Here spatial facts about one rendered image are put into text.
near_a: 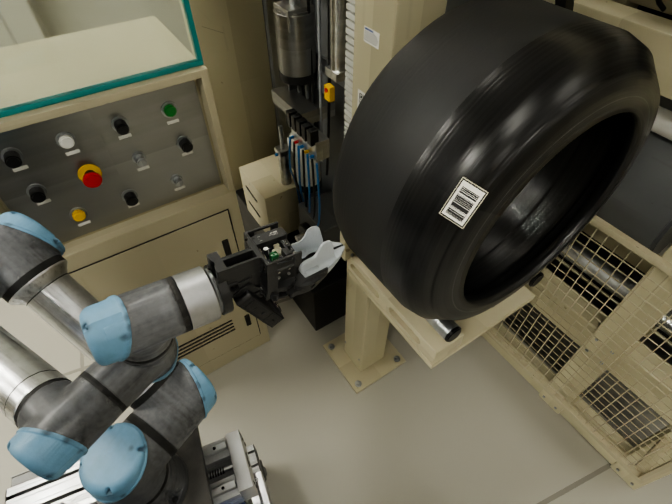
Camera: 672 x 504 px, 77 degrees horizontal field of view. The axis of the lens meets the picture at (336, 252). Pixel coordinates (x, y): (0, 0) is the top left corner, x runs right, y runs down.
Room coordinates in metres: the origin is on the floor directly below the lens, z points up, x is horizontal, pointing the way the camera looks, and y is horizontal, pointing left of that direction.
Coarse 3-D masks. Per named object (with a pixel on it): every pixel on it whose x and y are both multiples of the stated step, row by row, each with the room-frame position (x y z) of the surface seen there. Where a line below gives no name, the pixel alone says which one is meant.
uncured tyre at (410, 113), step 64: (512, 0) 0.73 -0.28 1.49; (448, 64) 0.60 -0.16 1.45; (512, 64) 0.56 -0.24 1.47; (576, 64) 0.55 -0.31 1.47; (640, 64) 0.60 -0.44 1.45; (384, 128) 0.57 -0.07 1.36; (448, 128) 0.51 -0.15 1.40; (512, 128) 0.48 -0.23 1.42; (576, 128) 0.51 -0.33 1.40; (640, 128) 0.63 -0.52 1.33; (384, 192) 0.50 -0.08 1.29; (448, 192) 0.44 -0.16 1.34; (512, 192) 0.45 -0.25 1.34; (576, 192) 0.75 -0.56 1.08; (384, 256) 0.46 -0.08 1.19; (448, 256) 0.41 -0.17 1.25; (512, 256) 0.68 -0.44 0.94
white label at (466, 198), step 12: (468, 180) 0.44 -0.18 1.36; (456, 192) 0.44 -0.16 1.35; (468, 192) 0.43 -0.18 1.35; (480, 192) 0.43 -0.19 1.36; (444, 204) 0.44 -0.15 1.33; (456, 204) 0.43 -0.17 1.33; (468, 204) 0.43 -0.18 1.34; (444, 216) 0.43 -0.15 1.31; (456, 216) 0.42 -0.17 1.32; (468, 216) 0.42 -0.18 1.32
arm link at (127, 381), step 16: (176, 352) 0.30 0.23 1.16; (96, 368) 0.24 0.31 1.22; (112, 368) 0.24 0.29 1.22; (128, 368) 0.25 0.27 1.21; (144, 368) 0.25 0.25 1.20; (160, 368) 0.26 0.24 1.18; (112, 384) 0.23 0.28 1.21; (128, 384) 0.23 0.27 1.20; (144, 384) 0.24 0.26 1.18; (128, 400) 0.22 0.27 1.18
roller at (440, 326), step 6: (432, 324) 0.50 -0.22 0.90; (438, 324) 0.50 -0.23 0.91; (444, 324) 0.49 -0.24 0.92; (450, 324) 0.49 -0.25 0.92; (456, 324) 0.50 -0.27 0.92; (438, 330) 0.49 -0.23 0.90; (444, 330) 0.48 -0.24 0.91; (450, 330) 0.48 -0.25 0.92; (456, 330) 0.48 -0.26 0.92; (444, 336) 0.47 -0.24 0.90; (450, 336) 0.47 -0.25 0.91; (456, 336) 0.48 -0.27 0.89
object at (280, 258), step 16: (272, 224) 0.42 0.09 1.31; (256, 240) 0.39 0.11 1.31; (272, 240) 0.39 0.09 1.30; (208, 256) 0.35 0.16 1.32; (240, 256) 0.36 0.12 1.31; (256, 256) 0.36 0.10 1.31; (272, 256) 0.36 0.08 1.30; (288, 256) 0.36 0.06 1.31; (224, 272) 0.33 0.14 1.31; (240, 272) 0.34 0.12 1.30; (256, 272) 0.35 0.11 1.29; (272, 272) 0.34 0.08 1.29; (288, 272) 0.37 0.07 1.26; (224, 288) 0.32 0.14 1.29; (240, 288) 0.34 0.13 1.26; (256, 288) 0.35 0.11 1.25; (272, 288) 0.34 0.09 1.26; (288, 288) 0.35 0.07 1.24; (224, 304) 0.30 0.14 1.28
